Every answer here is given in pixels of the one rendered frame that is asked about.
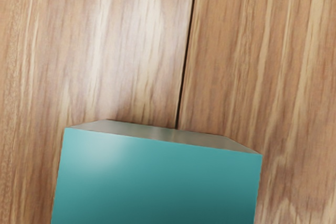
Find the teal block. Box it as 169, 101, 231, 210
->
50, 119, 264, 224

